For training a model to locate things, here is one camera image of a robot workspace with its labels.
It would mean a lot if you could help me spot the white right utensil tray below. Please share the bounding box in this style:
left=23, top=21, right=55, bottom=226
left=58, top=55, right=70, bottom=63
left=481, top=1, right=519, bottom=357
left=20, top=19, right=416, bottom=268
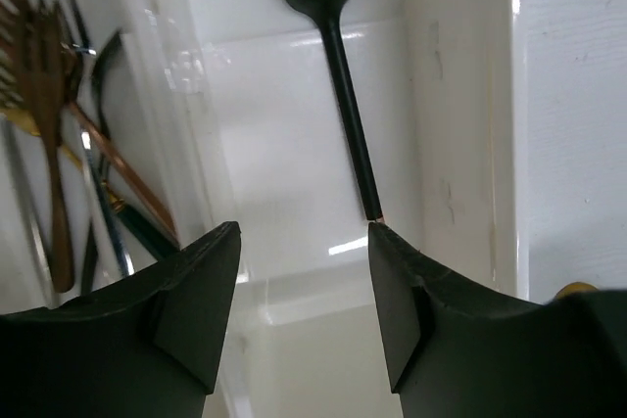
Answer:
left=190, top=0, right=519, bottom=417

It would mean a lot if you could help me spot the black round spoon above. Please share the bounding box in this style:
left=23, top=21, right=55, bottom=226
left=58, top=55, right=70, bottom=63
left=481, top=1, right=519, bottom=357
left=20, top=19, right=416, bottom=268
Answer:
left=285, top=0, right=383, bottom=221

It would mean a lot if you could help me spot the white utensil tray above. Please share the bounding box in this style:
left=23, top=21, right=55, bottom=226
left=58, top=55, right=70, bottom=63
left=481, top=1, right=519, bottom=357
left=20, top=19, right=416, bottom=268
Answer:
left=1, top=0, right=227, bottom=313
left=190, top=0, right=519, bottom=417

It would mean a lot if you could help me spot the gold fork green handle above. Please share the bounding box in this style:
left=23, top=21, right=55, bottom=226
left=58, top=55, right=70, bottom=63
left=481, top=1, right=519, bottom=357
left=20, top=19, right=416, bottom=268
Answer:
left=0, top=65, right=182, bottom=260

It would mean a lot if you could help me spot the silver fork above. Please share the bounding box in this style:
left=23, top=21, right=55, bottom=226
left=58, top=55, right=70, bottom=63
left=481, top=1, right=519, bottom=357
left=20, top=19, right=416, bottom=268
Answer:
left=54, top=0, right=134, bottom=278

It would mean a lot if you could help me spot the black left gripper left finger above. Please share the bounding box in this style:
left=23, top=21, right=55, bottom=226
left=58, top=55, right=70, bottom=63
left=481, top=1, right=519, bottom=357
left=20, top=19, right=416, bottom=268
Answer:
left=1, top=221, right=241, bottom=417

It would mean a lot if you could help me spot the copper fork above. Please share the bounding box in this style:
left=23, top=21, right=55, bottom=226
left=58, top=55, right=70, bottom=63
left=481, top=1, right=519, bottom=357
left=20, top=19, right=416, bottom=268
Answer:
left=1, top=0, right=74, bottom=293

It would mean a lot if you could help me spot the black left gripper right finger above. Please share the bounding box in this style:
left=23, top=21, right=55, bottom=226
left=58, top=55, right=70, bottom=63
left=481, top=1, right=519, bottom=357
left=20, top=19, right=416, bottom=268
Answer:
left=368, top=223, right=626, bottom=417

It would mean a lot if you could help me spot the white left utensil tray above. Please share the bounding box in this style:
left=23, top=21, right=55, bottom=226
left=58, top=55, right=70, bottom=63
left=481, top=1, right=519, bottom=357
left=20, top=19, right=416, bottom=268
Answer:
left=1, top=0, right=227, bottom=313

